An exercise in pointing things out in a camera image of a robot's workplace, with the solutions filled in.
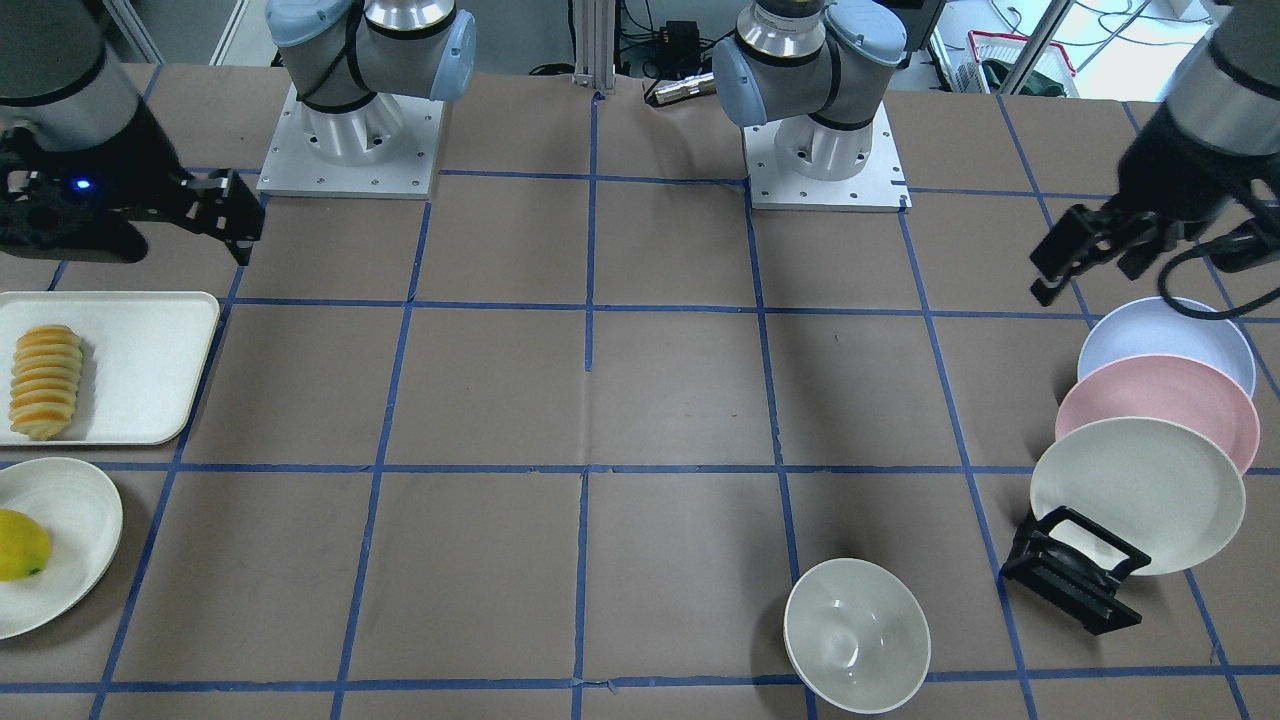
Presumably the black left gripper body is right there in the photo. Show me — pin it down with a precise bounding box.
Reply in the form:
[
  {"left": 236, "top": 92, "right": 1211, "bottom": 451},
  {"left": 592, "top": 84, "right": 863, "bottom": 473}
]
[{"left": 1161, "top": 150, "right": 1277, "bottom": 273}]

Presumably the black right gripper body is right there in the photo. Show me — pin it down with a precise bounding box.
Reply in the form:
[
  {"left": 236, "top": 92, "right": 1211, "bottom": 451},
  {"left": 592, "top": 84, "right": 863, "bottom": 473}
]
[{"left": 1, "top": 126, "right": 196, "bottom": 264}]

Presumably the blue plate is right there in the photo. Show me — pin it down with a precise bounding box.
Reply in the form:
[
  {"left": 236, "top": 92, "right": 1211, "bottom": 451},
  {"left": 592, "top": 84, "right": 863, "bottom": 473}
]
[{"left": 1076, "top": 297, "right": 1258, "bottom": 395}]

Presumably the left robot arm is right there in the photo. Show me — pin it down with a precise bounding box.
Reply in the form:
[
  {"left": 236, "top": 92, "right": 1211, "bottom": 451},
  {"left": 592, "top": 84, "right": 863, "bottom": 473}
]
[{"left": 712, "top": 1, "right": 1277, "bottom": 306}]

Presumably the pink plate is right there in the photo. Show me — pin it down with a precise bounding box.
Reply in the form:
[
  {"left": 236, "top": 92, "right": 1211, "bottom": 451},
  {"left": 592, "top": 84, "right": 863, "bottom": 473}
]
[{"left": 1053, "top": 354, "right": 1261, "bottom": 471}]

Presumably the cream plate in rack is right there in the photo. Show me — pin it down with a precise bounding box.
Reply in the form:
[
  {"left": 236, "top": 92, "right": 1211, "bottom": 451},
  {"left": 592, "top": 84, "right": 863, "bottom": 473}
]
[{"left": 1030, "top": 416, "right": 1245, "bottom": 577}]

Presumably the white shallow plate with lemon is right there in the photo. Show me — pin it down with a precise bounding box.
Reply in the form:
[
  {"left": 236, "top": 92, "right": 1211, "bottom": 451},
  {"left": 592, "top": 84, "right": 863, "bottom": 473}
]
[{"left": 1, "top": 457, "right": 123, "bottom": 641}]

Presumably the black plate rack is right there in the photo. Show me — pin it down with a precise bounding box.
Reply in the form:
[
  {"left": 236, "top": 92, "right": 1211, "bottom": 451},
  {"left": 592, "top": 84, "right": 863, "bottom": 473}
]
[{"left": 1000, "top": 506, "right": 1152, "bottom": 635}]

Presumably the white rectangular tray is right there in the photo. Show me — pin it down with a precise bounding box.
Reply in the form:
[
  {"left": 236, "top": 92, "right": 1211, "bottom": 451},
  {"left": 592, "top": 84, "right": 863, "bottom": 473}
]
[{"left": 1, "top": 291, "right": 220, "bottom": 447}]

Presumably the red white basket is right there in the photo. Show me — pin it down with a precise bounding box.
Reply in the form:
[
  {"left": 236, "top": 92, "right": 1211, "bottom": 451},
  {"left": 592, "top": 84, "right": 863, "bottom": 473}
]
[{"left": 950, "top": 29, "right": 1082, "bottom": 97}]

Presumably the yellow lemon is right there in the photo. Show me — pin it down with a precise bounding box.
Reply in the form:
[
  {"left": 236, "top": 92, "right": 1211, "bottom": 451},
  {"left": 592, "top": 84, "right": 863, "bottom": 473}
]
[{"left": 1, "top": 509, "right": 52, "bottom": 582}]

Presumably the silver cylindrical connector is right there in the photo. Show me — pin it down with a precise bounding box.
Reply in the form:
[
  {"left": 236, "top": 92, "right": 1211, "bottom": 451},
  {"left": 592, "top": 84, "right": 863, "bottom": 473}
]
[{"left": 643, "top": 72, "right": 716, "bottom": 108}]

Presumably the black power adapter box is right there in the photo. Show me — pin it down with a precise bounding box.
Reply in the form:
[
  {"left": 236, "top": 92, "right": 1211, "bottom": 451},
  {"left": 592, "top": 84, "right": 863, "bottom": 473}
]
[{"left": 653, "top": 20, "right": 703, "bottom": 79}]

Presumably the white bowl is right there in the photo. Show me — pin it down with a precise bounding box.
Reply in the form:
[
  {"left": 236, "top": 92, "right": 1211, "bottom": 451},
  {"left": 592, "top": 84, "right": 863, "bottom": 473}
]
[{"left": 782, "top": 559, "right": 932, "bottom": 715}]

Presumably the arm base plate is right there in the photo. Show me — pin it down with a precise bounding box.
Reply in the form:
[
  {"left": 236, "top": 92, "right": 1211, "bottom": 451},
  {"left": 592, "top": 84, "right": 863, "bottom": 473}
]
[
  {"left": 257, "top": 92, "right": 448, "bottom": 201},
  {"left": 742, "top": 102, "right": 911, "bottom": 213}
]

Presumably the aluminium frame post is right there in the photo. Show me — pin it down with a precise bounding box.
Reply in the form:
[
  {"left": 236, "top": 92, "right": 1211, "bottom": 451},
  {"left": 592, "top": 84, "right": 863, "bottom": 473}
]
[{"left": 568, "top": 0, "right": 618, "bottom": 97}]

